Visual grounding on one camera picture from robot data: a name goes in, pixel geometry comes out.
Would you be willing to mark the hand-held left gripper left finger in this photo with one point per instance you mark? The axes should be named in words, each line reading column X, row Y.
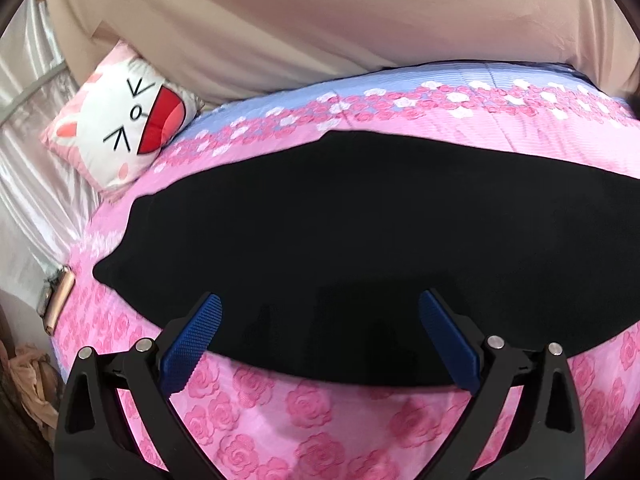
column 192, row 335

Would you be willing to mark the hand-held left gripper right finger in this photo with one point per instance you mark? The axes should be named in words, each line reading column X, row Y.
column 447, row 335

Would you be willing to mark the black pants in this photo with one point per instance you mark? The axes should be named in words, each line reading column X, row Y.
column 350, row 240

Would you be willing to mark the rose gold phone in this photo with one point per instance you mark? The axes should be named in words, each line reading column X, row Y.
column 56, row 302

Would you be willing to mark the pink floral blanket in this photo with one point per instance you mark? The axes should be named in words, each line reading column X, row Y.
column 320, row 430

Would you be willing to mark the crumpled beige cloth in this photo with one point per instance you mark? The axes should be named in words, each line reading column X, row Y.
column 32, row 380

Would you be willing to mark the cartoon cat pillow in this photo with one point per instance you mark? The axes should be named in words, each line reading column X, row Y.
column 125, row 120

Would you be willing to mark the silver satin curtain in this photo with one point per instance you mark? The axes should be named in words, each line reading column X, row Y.
column 35, row 160

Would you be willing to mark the beige draped cloth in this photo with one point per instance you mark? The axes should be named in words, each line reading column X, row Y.
column 310, row 20

